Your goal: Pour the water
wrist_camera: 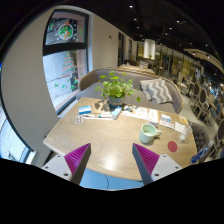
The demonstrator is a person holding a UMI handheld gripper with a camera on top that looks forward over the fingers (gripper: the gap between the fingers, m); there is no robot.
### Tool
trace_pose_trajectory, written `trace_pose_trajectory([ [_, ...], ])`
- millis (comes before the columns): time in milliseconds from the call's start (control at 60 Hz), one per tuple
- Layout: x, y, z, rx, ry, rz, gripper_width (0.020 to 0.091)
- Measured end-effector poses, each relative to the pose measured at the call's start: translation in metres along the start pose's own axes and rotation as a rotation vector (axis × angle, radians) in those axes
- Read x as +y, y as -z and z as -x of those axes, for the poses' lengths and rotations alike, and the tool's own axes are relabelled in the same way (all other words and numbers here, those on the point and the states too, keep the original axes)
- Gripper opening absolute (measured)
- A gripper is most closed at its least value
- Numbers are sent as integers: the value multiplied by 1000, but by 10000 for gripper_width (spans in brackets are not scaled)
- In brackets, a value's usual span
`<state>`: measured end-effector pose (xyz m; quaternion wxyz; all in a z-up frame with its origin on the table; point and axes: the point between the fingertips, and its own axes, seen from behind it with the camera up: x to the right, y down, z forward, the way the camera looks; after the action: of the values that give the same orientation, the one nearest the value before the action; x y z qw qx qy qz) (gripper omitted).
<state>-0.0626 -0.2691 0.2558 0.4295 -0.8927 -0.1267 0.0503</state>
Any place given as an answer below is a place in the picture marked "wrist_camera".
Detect grey curved sofa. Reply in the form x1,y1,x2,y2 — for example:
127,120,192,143
75,68,184,114

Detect small blue and white box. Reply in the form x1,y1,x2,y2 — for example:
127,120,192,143
78,105,93,115

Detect grey zigzag cushion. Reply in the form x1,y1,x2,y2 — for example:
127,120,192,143
139,78,174,104

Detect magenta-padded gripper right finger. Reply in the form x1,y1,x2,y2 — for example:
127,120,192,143
132,143,183,186

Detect dark tufted chair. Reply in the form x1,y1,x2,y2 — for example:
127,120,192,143
189,121,210,153

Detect pale green mug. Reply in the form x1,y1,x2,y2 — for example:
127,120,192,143
138,123,163,145

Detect group of dining chairs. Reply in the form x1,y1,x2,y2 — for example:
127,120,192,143
173,71,224,158

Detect blue tissue pack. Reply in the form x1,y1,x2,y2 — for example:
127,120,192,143
111,106,123,120

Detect white box with orange print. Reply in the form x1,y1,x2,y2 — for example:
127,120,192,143
148,109,160,124

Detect decorated window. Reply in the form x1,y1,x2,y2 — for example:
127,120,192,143
42,9,90,114

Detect ceiling lights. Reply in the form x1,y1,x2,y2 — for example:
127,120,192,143
126,3,214,61

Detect small round blister pack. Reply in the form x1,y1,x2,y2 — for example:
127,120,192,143
74,115,85,126

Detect green potted plant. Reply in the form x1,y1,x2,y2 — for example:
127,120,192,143
94,70,142,108

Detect clear plastic cup with straw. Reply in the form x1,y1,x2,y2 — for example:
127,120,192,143
179,119,194,142

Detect yellow leaflet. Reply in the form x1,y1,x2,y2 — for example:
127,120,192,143
179,115,190,125

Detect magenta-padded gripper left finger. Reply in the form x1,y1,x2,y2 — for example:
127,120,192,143
41,143,92,185

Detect flat round red coaster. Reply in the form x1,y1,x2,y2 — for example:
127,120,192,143
167,140,179,153

